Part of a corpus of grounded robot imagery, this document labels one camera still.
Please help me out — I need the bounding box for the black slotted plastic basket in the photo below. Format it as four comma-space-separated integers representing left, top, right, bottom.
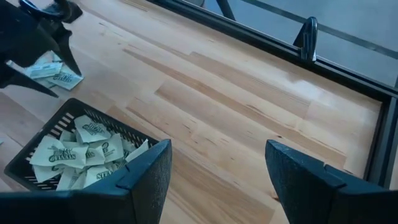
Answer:
3, 97, 161, 192

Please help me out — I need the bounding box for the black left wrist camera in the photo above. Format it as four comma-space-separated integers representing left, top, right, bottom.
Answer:
51, 0, 84, 24

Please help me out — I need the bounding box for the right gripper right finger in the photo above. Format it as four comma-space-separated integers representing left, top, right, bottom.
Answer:
265, 139, 398, 224

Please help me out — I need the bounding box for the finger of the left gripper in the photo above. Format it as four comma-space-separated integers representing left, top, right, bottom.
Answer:
46, 24, 82, 76
0, 67, 59, 98

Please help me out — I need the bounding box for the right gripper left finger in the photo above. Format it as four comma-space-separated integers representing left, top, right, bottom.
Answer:
0, 138, 173, 224

